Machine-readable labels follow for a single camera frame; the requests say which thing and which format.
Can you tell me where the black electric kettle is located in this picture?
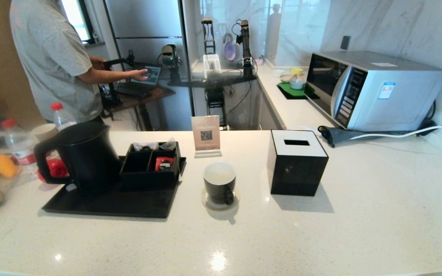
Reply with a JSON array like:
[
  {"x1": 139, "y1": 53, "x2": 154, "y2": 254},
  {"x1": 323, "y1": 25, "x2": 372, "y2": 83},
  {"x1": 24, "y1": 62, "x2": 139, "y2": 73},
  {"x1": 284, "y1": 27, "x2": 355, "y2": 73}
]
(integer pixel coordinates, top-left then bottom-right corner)
[{"x1": 34, "y1": 121, "x2": 121, "y2": 193}]

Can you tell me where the QR code acrylic sign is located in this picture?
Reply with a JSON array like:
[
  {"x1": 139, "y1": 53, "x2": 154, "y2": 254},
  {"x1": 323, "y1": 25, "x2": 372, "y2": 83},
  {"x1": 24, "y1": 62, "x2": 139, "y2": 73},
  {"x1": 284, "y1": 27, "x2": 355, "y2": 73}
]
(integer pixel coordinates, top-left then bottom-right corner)
[{"x1": 191, "y1": 115, "x2": 222, "y2": 158}]

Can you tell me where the black background robot stand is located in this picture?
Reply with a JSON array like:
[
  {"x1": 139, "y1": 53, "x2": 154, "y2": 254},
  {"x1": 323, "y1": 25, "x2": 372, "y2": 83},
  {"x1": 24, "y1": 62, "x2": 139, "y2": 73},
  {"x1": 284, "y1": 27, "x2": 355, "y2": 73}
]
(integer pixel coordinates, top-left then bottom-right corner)
[{"x1": 169, "y1": 75, "x2": 259, "y2": 130}]

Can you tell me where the black mug white inside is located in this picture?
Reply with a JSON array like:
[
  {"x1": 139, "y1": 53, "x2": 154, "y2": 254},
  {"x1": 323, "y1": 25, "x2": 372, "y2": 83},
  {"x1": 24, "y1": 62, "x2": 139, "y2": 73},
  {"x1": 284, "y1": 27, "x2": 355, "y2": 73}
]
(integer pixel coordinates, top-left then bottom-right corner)
[{"x1": 203, "y1": 161, "x2": 237, "y2": 205}]

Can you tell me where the red coffee sachet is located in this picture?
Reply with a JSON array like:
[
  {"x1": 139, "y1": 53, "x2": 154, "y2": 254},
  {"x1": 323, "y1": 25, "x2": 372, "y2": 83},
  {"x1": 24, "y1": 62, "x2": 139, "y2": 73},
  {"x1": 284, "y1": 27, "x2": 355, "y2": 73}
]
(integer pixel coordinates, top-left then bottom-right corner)
[{"x1": 155, "y1": 156, "x2": 175, "y2": 171}]

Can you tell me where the white plastic rack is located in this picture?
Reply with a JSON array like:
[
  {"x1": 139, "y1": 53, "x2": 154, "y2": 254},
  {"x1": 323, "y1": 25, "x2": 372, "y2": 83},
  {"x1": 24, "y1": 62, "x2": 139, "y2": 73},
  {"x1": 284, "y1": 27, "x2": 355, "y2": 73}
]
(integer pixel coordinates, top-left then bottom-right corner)
[{"x1": 203, "y1": 54, "x2": 221, "y2": 79}]

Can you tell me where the brown wooden desk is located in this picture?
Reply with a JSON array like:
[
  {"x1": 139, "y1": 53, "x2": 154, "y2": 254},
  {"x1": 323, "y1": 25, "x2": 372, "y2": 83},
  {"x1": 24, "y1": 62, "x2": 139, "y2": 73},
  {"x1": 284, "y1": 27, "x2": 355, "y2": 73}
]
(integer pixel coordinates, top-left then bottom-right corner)
[{"x1": 102, "y1": 85, "x2": 176, "y2": 131}]

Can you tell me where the black compartment organizer box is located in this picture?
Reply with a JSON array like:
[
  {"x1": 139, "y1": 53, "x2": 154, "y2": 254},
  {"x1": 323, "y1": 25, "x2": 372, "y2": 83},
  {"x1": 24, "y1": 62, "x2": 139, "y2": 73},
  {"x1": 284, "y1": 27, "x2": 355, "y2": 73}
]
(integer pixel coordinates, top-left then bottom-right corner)
[{"x1": 119, "y1": 141, "x2": 182, "y2": 189}]

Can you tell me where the green mat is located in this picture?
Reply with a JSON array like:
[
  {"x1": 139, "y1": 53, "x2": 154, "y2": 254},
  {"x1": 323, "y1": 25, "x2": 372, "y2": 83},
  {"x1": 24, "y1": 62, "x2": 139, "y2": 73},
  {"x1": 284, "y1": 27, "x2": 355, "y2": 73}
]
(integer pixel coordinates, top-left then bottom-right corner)
[{"x1": 279, "y1": 81, "x2": 315, "y2": 98}]

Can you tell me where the black tissue box white top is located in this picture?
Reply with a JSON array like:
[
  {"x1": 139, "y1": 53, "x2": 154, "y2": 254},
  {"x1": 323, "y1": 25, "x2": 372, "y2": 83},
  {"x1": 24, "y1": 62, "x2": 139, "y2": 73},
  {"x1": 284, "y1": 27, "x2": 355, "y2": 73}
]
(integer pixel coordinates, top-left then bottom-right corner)
[{"x1": 267, "y1": 130, "x2": 329, "y2": 197}]

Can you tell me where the purple plate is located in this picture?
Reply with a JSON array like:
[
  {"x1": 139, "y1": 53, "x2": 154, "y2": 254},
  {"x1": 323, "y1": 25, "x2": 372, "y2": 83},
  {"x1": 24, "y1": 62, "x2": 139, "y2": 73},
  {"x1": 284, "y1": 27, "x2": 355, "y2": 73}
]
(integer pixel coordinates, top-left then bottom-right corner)
[{"x1": 224, "y1": 40, "x2": 237, "y2": 61}]

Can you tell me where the black laptop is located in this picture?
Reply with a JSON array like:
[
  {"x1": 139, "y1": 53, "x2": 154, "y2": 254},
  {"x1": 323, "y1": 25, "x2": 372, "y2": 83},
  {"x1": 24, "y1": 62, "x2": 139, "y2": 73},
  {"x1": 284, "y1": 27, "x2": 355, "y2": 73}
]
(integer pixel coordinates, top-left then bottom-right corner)
[{"x1": 117, "y1": 66, "x2": 162, "y2": 96}]

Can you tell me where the black sensor head green light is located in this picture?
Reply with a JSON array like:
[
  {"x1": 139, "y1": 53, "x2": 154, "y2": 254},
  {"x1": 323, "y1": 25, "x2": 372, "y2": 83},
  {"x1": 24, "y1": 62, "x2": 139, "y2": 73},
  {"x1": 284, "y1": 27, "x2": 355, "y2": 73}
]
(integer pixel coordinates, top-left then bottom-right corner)
[{"x1": 161, "y1": 43, "x2": 181, "y2": 83}]

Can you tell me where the black serving tray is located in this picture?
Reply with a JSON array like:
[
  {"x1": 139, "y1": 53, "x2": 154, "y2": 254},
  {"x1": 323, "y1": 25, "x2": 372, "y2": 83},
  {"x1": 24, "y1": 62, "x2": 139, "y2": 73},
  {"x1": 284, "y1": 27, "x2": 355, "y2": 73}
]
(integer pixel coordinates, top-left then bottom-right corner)
[{"x1": 42, "y1": 155, "x2": 187, "y2": 219}]

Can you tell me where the black desk mounted device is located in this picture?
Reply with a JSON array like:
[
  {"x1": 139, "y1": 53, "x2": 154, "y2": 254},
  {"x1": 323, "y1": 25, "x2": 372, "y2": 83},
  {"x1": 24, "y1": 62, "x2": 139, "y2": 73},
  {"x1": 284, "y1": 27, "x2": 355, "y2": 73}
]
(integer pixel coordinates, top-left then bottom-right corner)
[{"x1": 98, "y1": 50, "x2": 136, "y2": 112}]

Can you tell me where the silver refrigerator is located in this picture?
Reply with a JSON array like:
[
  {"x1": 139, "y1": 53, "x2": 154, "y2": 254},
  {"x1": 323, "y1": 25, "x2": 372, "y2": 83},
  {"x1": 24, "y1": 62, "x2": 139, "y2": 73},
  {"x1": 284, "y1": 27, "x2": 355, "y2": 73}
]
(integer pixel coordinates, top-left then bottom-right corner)
[{"x1": 104, "y1": 0, "x2": 193, "y2": 131}]

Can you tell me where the clear water bottle red cap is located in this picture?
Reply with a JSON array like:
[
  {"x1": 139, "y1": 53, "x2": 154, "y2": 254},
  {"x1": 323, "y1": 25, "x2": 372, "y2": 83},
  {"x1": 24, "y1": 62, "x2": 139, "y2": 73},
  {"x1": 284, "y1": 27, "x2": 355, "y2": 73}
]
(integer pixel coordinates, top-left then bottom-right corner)
[
  {"x1": 1, "y1": 118, "x2": 39, "y2": 173},
  {"x1": 51, "y1": 102, "x2": 78, "y2": 131}
]

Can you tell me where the red toy apple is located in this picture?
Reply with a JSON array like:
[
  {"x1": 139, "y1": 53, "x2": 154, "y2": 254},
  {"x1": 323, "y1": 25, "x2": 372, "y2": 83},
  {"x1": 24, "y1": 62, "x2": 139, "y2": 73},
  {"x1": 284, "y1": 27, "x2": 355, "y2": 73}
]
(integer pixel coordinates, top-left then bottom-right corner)
[{"x1": 38, "y1": 158, "x2": 70, "y2": 184}]

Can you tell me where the brown paper cup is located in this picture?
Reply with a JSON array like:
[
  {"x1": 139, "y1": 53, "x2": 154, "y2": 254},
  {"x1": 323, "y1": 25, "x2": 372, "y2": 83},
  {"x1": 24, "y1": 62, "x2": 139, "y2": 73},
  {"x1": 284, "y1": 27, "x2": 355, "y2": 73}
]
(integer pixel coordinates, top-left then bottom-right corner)
[{"x1": 30, "y1": 123, "x2": 58, "y2": 143}]

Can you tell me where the silver microwave oven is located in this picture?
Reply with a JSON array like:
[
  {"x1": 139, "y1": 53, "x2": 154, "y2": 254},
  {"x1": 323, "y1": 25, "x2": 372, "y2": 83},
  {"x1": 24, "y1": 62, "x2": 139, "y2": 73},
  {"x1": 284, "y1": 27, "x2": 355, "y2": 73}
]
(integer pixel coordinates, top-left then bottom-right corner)
[{"x1": 305, "y1": 51, "x2": 442, "y2": 132}]

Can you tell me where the person in grey t-shirt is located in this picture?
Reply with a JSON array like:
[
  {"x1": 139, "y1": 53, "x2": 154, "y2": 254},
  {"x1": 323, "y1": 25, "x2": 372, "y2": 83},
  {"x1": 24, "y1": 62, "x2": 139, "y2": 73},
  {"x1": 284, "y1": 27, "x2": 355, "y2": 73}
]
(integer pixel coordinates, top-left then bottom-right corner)
[{"x1": 9, "y1": 0, "x2": 148, "y2": 123}]

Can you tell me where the white power cable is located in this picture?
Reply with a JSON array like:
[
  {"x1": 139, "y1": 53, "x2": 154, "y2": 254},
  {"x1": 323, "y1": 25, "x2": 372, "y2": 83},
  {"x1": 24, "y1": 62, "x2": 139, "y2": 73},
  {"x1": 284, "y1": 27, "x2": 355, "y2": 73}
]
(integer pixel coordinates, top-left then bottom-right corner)
[{"x1": 287, "y1": 118, "x2": 442, "y2": 140}]

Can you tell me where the window with dark frame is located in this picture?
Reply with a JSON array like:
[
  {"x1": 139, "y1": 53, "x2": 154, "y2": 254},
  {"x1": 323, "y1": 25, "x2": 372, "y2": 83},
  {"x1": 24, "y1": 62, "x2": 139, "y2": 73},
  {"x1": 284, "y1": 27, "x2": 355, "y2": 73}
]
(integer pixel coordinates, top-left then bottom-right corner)
[{"x1": 61, "y1": 0, "x2": 95, "y2": 44}]

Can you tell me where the black power cable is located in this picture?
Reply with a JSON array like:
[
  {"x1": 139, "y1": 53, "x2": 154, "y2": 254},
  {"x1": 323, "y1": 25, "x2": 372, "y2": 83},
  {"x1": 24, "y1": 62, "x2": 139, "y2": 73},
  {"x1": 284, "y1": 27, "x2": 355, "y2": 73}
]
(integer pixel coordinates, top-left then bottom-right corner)
[{"x1": 417, "y1": 100, "x2": 442, "y2": 133}]

